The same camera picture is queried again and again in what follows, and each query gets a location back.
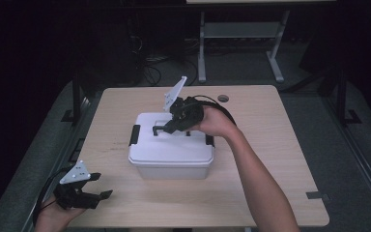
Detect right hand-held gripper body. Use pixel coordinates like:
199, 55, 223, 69
162, 75, 206, 133

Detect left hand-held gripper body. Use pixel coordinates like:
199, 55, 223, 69
52, 159, 101, 211

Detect white box lid black handle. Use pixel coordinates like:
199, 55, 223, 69
128, 111, 216, 168

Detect white plastic storage box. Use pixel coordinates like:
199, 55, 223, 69
136, 160, 214, 181

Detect person's left hand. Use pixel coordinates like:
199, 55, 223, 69
35, 198, 87, 232

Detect person's right hand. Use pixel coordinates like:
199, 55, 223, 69
190, 105, 240, 140

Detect black metal stand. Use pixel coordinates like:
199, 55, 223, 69
333, 68, 363, 128
60, 68, 85, 126

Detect grey tape strip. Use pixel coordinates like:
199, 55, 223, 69
305, 190, 331, 201

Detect left hand-held gripper black cable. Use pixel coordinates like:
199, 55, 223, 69
31, 166, 75, 227

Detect hand-held gripper black cable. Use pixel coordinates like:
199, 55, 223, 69
31, 166, 75, 227
185, 94, 238, 127

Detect right hand-held gripper black cable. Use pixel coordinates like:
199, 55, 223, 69
185, 94, 238, 127

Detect grey metal rail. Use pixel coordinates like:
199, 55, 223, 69
19, 92, 103, 232
323, 96, 371, 224

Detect black floor cables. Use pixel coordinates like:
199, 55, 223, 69
129, 34, 201, 87

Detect grey metal desk frame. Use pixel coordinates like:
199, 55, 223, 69
185, 0, 337, 84

